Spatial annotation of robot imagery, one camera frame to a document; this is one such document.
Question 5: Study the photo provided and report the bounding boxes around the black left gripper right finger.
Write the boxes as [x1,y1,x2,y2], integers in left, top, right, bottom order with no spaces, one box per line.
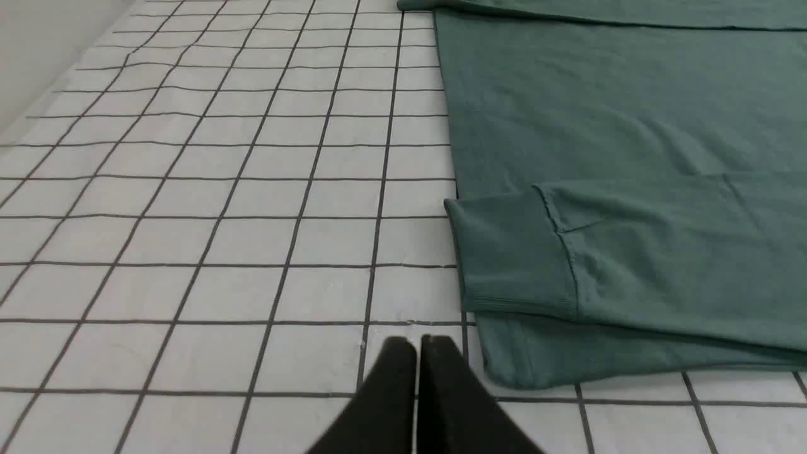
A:
[416,334,543,453]

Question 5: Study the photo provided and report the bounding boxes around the white grid-pattern table cloth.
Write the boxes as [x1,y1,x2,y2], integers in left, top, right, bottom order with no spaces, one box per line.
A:
[1,1,805,453]

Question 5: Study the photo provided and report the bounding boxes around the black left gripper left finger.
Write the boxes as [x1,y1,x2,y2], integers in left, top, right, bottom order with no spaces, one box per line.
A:
[308,337,417,453]

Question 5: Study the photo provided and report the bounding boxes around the green long-sleeve top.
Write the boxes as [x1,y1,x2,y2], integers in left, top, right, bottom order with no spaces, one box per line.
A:
[397,1,806,390]

